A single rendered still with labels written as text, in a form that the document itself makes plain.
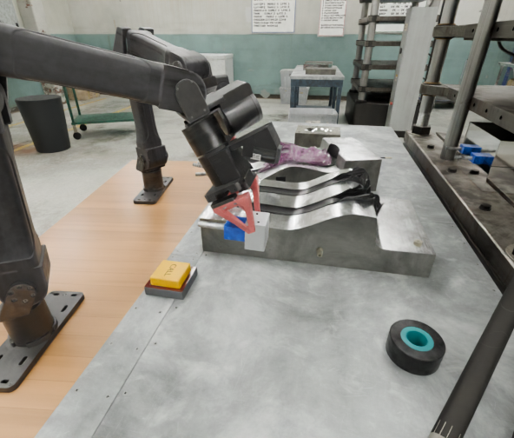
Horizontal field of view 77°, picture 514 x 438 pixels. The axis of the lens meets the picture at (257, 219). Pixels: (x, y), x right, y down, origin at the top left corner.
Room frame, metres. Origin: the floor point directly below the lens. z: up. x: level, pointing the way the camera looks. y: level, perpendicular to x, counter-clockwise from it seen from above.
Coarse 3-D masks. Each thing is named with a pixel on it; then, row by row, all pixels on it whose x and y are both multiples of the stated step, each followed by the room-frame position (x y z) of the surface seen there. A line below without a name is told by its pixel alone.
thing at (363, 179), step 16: (336, 176) 0.78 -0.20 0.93; (352, 176) 0.74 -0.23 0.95; (368, 176) 0.74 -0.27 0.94; (272, 192) 0.78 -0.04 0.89; (288, 192) 0.79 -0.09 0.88; (304, 192) 0.78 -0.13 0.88; (352, 192) 0.66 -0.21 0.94; (368, 192) 0.74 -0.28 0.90; (272, 208) 0.70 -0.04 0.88; (288, 208) 0.69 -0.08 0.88; (304, 208) 0.68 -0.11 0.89
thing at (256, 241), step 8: (240, 216) 0.53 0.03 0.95; (256, 216) 0.51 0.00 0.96; (264, 216) 0.51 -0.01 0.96; (200, 224) 0.52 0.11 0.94; (208, 224) 0.52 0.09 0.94; (216, 224) 0.52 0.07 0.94; (224, 224) 0.52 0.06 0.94; (232, 224) 0.50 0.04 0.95; (256, 224) 0.48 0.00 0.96; (264, 224) 0.48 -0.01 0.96; (224, 232) 0.50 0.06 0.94; (232, 232) 0.49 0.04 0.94; (240, 232) 0.49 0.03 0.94; (256, 232) 0.48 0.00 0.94; (264, 232) 0.48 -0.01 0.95; (240, 240) 0.49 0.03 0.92; (248, 240) 0.48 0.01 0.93; (256, 240) 0.48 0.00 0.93; (264, 240) 0.48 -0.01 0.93; (248, 248) 0.48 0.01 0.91; (256, 248) 0.48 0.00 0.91; (264, 248) 0.48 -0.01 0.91
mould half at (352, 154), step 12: (324, 144) 1.18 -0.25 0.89; (336, 144) 1.13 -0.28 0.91; (348, 144) 1.13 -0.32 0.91; (360, 144) 1.13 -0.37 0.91; (348, 156) 1.00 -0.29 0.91; (360, 156) 1.00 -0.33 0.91; (372, 156) 1.00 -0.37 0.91; (276, 168) 0.97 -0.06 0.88; (288, 168) 0.94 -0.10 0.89; (300, 168) 0.95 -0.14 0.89; (312, 168) 0.96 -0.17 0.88; (324, 168) 0.99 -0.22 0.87; (336, 168) 1.00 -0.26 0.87; (348, 168) 0.96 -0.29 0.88; (372, 168) 0.97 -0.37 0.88; (288, 180) 0.94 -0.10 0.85; (300, 180) 0.95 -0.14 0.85; (372, 180) 0.97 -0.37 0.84
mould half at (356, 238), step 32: (320, 192) 0.73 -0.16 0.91; (288, 224) 0.61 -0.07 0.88; (320, 224) 0.58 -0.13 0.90; (352, 224) 0.57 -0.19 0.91; (384, 224) 0.65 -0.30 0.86; (416, 224) 0.65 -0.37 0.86; (256, 256) 0.61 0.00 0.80; (288, 256) 0.59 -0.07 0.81; (352, 256) 0.57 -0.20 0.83; (384, 256) 0.55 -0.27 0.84; (416, 256) 0.54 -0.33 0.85
